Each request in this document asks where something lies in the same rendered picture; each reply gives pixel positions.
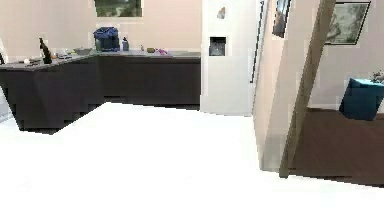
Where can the white fridge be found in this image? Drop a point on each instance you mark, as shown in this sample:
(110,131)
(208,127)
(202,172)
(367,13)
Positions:
(230,83)

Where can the purple small object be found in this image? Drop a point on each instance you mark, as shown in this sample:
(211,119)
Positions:
(162,51)

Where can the green small cup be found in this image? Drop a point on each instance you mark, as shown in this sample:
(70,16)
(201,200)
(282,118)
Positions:
(150,50)

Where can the blue bottle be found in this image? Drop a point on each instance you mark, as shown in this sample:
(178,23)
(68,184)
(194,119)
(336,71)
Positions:
(125,44)

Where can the dark kitchen counter cabinet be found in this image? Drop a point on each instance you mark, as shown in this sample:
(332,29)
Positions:
(100,83)

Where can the fridge magnet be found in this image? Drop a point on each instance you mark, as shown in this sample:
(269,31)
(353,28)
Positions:
(221,13)

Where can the grey bowl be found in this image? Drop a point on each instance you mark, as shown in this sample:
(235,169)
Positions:
(82,51)

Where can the framed green picture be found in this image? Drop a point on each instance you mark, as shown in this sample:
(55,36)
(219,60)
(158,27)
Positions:
(118,8)

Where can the framed blue picture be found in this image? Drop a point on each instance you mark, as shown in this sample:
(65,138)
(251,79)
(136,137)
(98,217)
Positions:
(281,18)

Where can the dark wine bottle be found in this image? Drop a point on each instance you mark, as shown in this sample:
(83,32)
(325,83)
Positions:
(45,52)

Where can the teal cabinet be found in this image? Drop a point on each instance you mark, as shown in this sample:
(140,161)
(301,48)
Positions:
(360,99)

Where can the white egg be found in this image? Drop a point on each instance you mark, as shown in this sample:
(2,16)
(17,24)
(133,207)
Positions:
(26,61)

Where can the framed grey picture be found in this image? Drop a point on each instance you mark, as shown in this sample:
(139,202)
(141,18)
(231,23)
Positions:
(346,22)

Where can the brown door frame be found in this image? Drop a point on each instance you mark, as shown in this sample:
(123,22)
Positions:
(305,90)

